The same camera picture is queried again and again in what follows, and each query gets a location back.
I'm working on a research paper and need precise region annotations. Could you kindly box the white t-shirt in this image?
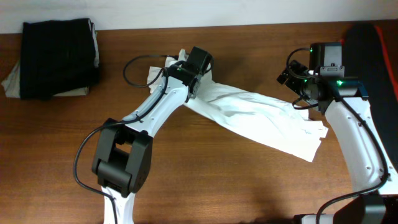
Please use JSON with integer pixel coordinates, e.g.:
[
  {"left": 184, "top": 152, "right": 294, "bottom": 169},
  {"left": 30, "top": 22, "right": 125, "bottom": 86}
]
[{"left": 146, "top": 48, "right": 329, "bottom": 163}]

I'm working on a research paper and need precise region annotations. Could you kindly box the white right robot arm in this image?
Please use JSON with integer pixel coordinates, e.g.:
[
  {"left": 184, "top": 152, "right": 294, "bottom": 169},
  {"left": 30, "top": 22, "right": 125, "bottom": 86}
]
[{"left": 277, "top": 60, "right": 397, "bottom": 223}]

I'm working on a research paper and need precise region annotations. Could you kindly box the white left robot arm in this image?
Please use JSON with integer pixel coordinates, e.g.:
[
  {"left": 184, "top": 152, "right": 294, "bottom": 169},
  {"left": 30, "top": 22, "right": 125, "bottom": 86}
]
[{"left": 91, "top": 59, "right": 213, "bottom": 223}]

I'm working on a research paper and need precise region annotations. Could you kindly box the black garment at right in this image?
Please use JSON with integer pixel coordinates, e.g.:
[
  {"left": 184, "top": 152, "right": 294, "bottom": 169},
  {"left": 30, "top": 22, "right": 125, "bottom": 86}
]
[{"left": 343, "top": 23, "right": 397, "bottom": 168}]

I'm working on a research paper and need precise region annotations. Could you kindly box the red garment at right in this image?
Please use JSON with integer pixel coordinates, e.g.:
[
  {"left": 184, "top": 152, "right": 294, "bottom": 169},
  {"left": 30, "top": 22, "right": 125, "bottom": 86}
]
[{"left": 342, "top": 23, "right": 397, "bottom": 104}]

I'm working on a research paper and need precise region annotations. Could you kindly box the folded black garment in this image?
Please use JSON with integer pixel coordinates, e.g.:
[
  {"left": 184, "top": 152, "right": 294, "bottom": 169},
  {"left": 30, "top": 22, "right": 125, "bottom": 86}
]
[{"left": 19, "top": 17, "right": 101, "bottom": 101}]

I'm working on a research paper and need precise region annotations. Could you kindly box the folded beige garment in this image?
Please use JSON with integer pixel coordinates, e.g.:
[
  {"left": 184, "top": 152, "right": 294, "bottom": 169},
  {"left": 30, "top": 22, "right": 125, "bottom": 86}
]
[{"left": 1, "top": 18, "right": 100, "bottom": 99}]

